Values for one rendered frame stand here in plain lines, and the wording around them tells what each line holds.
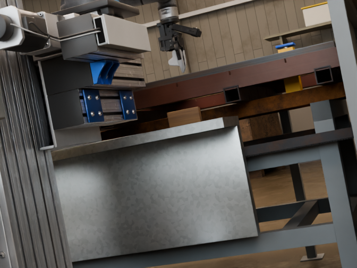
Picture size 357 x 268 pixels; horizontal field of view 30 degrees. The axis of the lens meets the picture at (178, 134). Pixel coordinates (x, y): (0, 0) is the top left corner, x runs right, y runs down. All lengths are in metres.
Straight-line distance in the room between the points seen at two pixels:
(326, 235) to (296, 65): 0.54
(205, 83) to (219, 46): 7.69
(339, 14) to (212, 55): 8.14
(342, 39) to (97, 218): 1.03
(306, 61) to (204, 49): 7.83
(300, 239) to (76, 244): 0.75
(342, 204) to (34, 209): 0.96
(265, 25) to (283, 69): 7.61
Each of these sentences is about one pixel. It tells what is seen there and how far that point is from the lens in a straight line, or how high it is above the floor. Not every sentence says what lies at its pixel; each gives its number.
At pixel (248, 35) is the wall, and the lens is 9.74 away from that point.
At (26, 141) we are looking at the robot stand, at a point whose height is 0.71.
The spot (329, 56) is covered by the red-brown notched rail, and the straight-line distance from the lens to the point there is 2.08.
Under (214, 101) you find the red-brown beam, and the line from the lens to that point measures 2.86.
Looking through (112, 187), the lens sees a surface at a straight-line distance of 2.23.
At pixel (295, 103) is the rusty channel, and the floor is 0.69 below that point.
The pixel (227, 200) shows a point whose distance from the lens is 2.11.
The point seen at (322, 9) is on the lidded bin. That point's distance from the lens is 9.08.
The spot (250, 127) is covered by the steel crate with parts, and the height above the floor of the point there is 0.63.
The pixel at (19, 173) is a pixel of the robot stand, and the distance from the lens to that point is 1.68.
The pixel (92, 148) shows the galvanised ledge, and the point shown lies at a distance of 2.07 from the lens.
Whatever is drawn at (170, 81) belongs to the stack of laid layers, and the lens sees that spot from 2.23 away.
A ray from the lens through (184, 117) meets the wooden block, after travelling 2.06.
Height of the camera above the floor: 0.63
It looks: 1 degrees up
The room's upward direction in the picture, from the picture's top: 11 degrees counter-clockwise
